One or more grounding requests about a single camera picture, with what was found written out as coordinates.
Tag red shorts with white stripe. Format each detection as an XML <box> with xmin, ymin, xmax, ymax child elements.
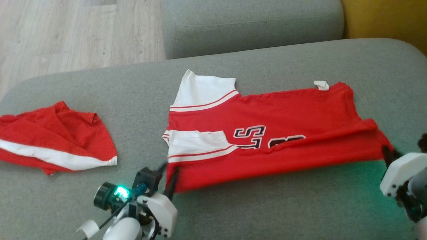
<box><xmin>0</xmin><ymin>101</ymin><xmax>118</xmax><ymax>176</ymax></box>

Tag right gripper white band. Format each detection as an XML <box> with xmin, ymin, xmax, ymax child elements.
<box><xmin>380</xmin><ymin>145</ymin><xmax>427</xmax><ymax>198</ymax></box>

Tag yellow sofa backrest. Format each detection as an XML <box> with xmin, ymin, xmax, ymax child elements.
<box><xmin>340</xmin><ymin>0</ymin><xmax>427</xmax><ymax>57</ymax></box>

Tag large grey seat cushion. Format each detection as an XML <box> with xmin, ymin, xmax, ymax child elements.
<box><xmin>0</xmin><ymin>38</ymin><xmax>427</xmax><ymax>240</ymax></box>

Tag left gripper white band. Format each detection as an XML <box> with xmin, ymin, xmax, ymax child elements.
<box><xmin>93</xmin><ymin>167</ymin><xmax>180</xmax><ymax>238</ymax></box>

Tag red lettered jersey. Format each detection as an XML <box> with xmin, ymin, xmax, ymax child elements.
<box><xmin>162</xmin><ymin>69</ymin><xmax>394</xmax><ymax>194</ymax></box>

